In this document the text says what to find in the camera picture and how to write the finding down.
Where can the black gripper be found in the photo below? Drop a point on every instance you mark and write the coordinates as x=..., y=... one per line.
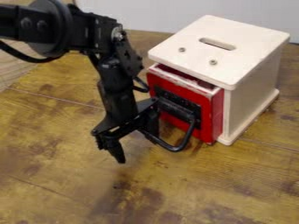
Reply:
x=126, y=115

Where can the red drawer with black handle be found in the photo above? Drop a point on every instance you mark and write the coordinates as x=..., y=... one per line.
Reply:
x=188, y=103

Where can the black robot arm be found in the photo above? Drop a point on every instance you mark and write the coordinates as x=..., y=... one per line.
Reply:
x=39, y=32

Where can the white wooden drawer box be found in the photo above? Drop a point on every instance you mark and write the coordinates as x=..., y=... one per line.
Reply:
x=234, y=56

